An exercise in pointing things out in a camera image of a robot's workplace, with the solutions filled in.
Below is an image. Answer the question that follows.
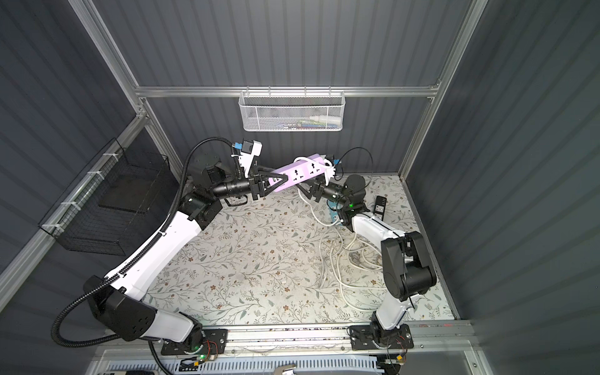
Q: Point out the teal power strip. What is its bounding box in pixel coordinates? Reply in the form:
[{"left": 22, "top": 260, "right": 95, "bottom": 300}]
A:
[{"left": 327, "top": 200, "right": 342, "bottom": 225}]

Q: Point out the purple power strip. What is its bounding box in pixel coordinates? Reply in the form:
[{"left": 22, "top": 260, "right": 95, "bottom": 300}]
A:
[{"left": 276, "top": 154, "right": 325, "bottom": 192}]

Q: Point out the white cord of teal strip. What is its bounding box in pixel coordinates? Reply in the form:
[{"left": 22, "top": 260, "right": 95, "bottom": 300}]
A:
[{"left": 318, "top": 224, "right": 399, "bottom": 313}]

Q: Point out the black power strip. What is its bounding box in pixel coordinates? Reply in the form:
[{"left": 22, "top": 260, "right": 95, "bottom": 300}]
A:
[{"left": 373, "top": 195, "right": 387, "bottom": 220}]

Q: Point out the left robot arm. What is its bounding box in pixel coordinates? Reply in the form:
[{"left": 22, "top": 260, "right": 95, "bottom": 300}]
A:
[{"left": 83, "top": 150, "right": 290, "bottom": 352}]

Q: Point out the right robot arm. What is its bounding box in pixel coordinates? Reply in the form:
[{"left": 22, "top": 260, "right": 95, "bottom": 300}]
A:
[{"left": 298, "top": 174, "right": 438, "bottom": 332}]

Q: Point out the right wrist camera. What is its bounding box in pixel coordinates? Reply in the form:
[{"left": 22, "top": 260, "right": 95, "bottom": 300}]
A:
[{"left": 323, "top": 159, "right": 336, "bottom": 185}]

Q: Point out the white wire wall basket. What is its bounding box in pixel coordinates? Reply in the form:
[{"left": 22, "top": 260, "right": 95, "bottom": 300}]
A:
[{"left": 238, "top": 93, "right": 346, "bottom": 132}]

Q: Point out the black corrugated cable conduit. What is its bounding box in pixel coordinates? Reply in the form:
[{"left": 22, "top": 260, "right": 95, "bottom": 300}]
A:
[{"left": 50, "top": 137, "right": 235, "bottom": 375}]

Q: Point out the black wire wall basket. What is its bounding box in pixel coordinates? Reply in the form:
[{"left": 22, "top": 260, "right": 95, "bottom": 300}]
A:
[{"left": 39, "top": 144, "right": 175, "bottom": 256}]

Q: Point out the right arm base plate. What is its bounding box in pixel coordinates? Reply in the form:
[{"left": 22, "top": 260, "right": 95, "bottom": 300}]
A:
[{"left": 346, "top": 323, "right": 414, "bottom": 351}]

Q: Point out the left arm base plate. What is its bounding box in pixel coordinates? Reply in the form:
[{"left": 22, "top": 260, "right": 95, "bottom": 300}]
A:
[{"left": 160, "top": 329, "right": 228, "bottom": 358}]

